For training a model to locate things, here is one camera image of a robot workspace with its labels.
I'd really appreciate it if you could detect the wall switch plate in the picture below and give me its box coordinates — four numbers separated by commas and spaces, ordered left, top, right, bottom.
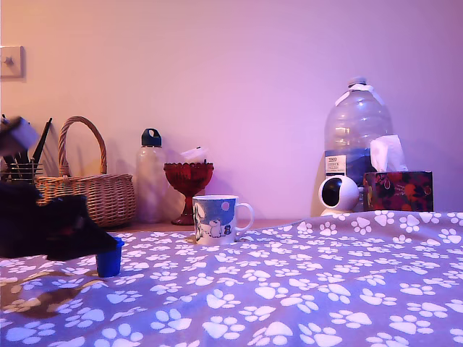
0, 46, 26, 80

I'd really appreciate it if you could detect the white tissue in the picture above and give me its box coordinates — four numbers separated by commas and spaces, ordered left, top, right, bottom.
370, 134, 409, 174

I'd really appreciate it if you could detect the paw print blanket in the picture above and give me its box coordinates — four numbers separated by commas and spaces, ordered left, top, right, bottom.
0, 209, 463, 347

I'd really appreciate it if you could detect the blue coffee capsule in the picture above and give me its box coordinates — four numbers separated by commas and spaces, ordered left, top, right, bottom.
95, 237, 126, 278

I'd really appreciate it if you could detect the large clear water bottle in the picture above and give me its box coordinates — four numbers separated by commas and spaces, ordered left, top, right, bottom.
323, 76, 394, 213

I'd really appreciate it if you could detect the floral tissue box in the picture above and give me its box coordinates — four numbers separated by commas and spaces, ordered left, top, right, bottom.
362, 170, 434, 213

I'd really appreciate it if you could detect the wicker basket with handle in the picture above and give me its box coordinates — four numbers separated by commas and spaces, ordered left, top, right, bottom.
35, 116, 137, 228

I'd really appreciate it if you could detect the black utensil handle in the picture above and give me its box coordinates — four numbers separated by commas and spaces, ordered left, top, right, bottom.
31, 117, 54, 163

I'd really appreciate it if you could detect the small white round camera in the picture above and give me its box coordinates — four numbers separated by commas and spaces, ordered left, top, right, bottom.
318, 176, 365, 217

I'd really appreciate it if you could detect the white packet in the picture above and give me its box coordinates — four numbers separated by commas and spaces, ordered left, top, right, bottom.
179, 146, 210, 164

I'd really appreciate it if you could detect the red glass goblet bowl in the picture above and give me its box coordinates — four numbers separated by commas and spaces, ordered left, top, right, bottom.
163, 162, 215, 226

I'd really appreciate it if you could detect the white mug with cartoon print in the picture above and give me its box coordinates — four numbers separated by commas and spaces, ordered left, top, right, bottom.
192, 194, 255, 246

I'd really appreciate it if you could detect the clear bottle with dark cap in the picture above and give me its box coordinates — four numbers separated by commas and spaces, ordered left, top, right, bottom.
136, 128, 168, 224

